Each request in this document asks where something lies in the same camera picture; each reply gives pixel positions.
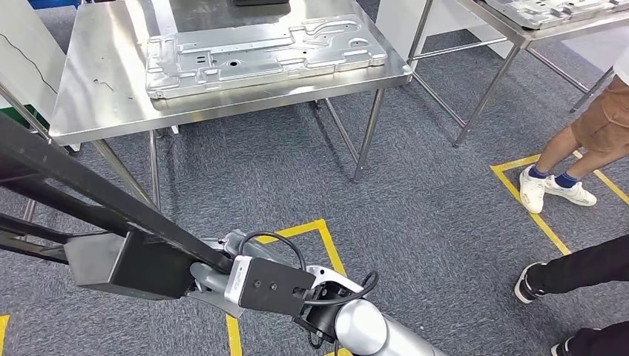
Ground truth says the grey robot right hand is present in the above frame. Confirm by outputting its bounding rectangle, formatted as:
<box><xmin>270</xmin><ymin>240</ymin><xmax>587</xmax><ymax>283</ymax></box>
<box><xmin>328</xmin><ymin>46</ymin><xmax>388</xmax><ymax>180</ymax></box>
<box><xmin>186</xmin><ymin>229</ymin><xmax>306</xmax><ymax>320</ymax></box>

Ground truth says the black plastic bracket part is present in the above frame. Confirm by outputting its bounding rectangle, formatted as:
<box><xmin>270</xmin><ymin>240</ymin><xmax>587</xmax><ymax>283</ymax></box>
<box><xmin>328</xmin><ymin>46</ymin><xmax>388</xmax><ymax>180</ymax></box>
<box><xmin>0</xmin><ymin>115</ymin><xmax>234</xmax><ymax>302</ymax></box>

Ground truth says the white workbench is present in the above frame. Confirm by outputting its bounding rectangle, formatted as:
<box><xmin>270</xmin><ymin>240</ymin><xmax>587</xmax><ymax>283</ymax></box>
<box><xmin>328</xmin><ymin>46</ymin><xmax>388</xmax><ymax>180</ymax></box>
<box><xmin>49</xmin><ymin>0</ymin><xmax>412</xmax><ymax>211</ymax></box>

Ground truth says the stainless steel workbench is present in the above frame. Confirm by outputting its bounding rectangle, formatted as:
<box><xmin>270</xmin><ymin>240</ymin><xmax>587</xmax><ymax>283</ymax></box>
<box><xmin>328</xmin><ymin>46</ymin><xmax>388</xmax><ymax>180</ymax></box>
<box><xmin>406</xmin><ymin>0</ymin><xmax>629</xmax><ymax>148</ymax></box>

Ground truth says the stamped silver metal panel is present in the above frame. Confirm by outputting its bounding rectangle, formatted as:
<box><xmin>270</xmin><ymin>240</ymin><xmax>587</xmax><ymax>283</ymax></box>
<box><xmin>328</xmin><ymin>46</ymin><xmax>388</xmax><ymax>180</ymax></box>
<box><xmin>484</xmin><ymin>0</ymin><xmax>629</xmax><ymax>30</ymax></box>
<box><xmin>145</xmin><ymin>13</ymin><xmax>388</xmax><ymax>100</ymax></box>

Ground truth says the white side table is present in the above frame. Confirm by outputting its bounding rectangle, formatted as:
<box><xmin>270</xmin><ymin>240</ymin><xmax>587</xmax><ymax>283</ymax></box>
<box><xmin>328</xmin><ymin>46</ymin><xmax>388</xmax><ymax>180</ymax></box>
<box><xmin>0</xmin><ymin>0</ymin><xmax>70</xmax><ymax>148</ymax></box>

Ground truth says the white partition panel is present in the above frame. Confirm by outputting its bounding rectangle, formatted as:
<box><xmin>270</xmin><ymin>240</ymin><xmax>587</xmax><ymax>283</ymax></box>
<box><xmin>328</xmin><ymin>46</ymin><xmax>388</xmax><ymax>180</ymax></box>
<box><xmin>375</xmin><ymin>0</ymin><xmax>515</xmax><ymax>60</ymax></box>

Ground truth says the person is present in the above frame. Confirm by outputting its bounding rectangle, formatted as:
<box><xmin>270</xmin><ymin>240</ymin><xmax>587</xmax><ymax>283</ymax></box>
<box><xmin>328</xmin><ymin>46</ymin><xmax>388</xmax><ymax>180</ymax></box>
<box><xmin>518</xmin><ymin>46</ymin><xmax>629</xmax><ymax>214</ymax></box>
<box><xmin>513</xmin><ymin>234</ymin><xmax>629</xmax><ymax>356</ymax></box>

